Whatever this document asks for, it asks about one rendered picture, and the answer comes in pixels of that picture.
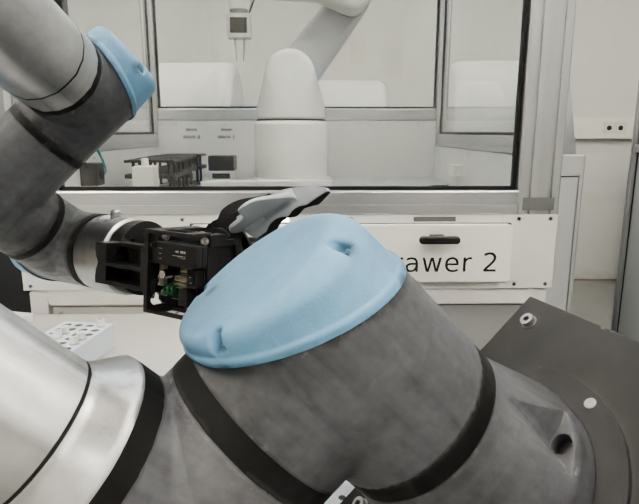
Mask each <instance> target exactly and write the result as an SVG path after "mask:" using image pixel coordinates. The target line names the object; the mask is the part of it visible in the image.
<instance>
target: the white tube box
mask: <svg viewBox="0 0 639 504"><path fill-rule="evenodd" d="M62 325H68V326H69V334H67V335H62V338H61V339H54V340H56V341H57V342H59V343H60V344H62V345H63V346H64V347H66V348H67V349H69V350H70V351H72V352H73V353H75V354H76V355H78V356H79V357H81V358H82V359H84V360H85V361H93V360H97V359H98V358H99V357H101V356H102V355H103V354H105V353H106V352H107V351H109V350H110V349H111V348H113V347H114V346H115V338H114V325H113V323H105V327H102V328H97V323H92V322H72V321H64V322H63V323H61V324H59V325H57V326H55V327H54V328H52V329H50V330H48V331H47V332H45V334H47V335H48V336H50V337H51V338H53V334H52V331H53V330H55V329H60V326H62ZM80 330H84V331H85V334H86V339H85V340H82V341H79V343H78V345H70V343H69V336H71V335H76V332H77V331H80Z"/></svg>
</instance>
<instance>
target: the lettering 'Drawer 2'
mask: <svg viewBox="0 0 639 504"><path fill-rule="evenodd" d="M486 255H493V257H494V259H493V260H492V262H491V263H490V264H489V265H487V266H486V267H485V268H484V269H483V272H496V269H488V268H489V267H490V266H491V265H492V264H493V263H494V262H495V260H496V255H495V254H494V253H492V252H488V253H485V254H484V256H486ZM410 259H413V260H415V262H416V263H408V264H407V265H406V270H407V271H408V272H413V271H415V272H418V260H417V259H416V258H414V257H410V258H407V260H410ZM441 259H442V258H439V261H438V264H437V267H436V265H435V261H434V258H431V259H430V262H429V265H428V268H427V264H426V260H425V258H423V262H424V266H425V271H426V272H429V269H430V266H431V263H432V262H433V266H434V271H435V272H438V269H439V266H440V263H441ZM451 259H454V260H455V261H456V263H448V261H449V260H451ZM468 259H472V257H468V258H467V259H466V257H464V259H463V272H465V267H466V261H467V260H468ZM409 265H415V268H414V269H413V270H409V269H408V266H409ZM448 265H459V262H458V259H457V258H455V257H450V258H448V259H447V260H446V262H445V268H446V270H447V271H449V272H456V271H458V269H456V270H450V269H449V268H448Z"/></svg>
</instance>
